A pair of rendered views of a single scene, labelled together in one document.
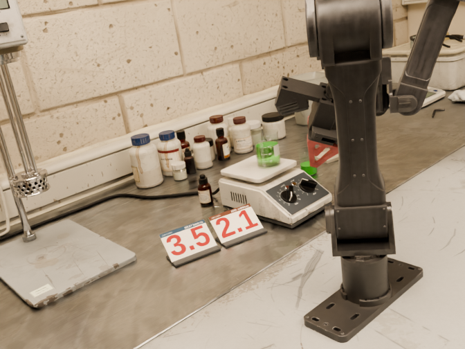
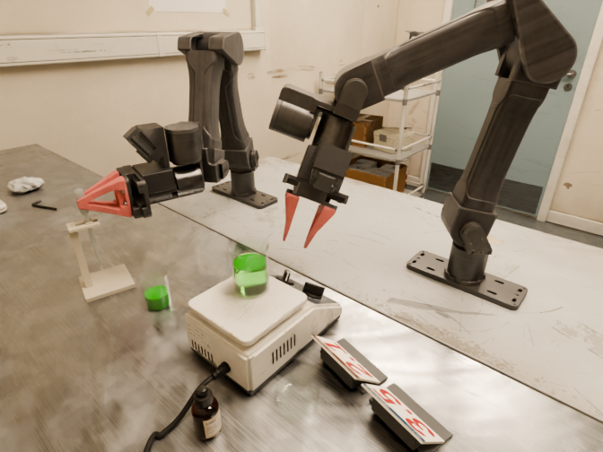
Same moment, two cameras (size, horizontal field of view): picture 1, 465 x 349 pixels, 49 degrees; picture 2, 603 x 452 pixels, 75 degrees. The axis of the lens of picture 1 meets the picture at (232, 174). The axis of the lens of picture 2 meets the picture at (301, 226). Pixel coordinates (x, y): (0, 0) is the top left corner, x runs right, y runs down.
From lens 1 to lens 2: 108 cm
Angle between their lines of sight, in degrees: 90
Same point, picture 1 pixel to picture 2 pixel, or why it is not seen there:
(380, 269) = not seen: hidden behind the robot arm
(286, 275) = (442, 321)
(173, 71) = not seen: outside the picture
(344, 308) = (491, 285)
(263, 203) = (318, 318)
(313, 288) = (458, 305)
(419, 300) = not seen: hidden behind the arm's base
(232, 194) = (274, 354)
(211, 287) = (488, 382)
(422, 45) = (213, 105)
